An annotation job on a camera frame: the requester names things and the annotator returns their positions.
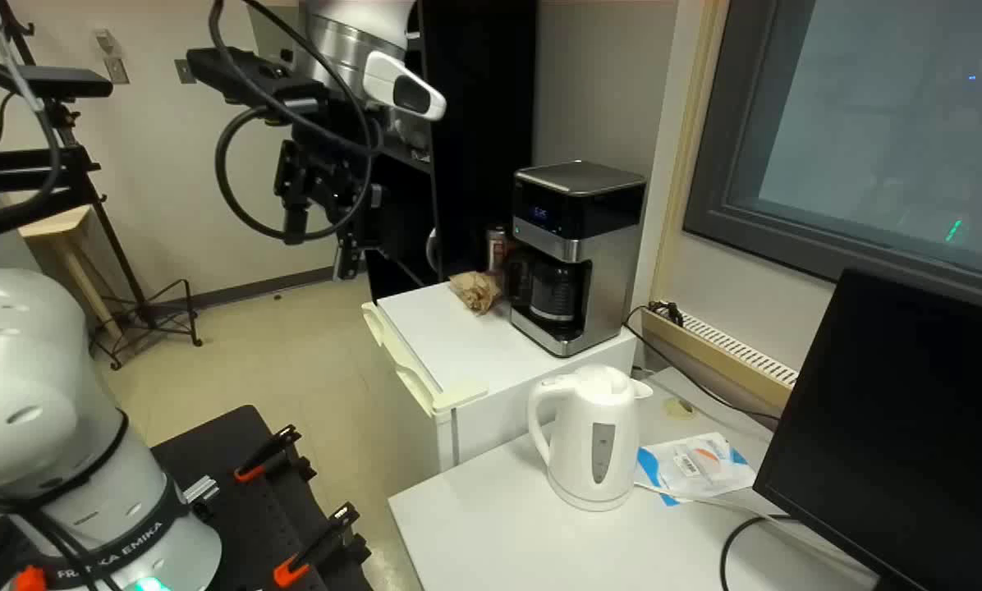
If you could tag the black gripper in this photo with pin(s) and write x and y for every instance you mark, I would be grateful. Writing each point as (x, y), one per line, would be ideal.
(325, 181)

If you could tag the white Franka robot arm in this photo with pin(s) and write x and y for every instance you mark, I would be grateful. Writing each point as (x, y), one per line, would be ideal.
(31, 382)

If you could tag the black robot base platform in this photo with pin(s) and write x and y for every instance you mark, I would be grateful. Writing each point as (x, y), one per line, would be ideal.
(261, 514)

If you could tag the black silver coffeemaker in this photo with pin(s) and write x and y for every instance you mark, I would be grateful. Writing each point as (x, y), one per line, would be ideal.
(577, 252)

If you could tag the brown crumpled paper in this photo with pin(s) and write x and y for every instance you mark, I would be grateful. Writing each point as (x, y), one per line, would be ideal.
(479, 295)

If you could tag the small brown bottle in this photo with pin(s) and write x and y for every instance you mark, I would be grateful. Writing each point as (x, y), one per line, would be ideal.
(497, 252)

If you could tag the white mini fridge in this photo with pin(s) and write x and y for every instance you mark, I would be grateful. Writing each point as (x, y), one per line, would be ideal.
(479, 364)

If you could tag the black tall cabinet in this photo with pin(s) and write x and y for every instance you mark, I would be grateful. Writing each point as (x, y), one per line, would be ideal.
(479, 109)

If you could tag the orange black clamp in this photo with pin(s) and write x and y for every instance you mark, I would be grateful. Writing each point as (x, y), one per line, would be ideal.
(265, 453)
(314, 546)

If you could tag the black tripod stand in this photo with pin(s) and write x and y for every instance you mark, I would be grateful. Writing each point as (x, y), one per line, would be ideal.
(82, 185)

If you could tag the wooden stool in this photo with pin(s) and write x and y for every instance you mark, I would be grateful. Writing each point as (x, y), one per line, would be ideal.
(66, 256)

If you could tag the white electric kettle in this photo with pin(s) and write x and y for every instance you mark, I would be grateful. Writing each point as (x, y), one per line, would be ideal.
(589, 438)

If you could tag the blue white packet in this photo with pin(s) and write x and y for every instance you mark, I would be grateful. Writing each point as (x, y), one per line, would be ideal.
(690, 465)

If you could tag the black computer monitor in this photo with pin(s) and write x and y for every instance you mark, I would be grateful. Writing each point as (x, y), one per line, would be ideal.
(906, 438)

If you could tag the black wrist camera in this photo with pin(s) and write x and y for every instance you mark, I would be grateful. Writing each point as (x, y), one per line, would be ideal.
(246, 73)

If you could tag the small grey wall plate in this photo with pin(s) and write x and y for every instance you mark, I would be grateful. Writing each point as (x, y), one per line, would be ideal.
(185, 69)

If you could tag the black camera on tripod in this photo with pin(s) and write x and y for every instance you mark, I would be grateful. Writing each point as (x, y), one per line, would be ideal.
(50, 79)

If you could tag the dark window frame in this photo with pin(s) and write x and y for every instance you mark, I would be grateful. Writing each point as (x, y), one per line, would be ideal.
(720, 166)

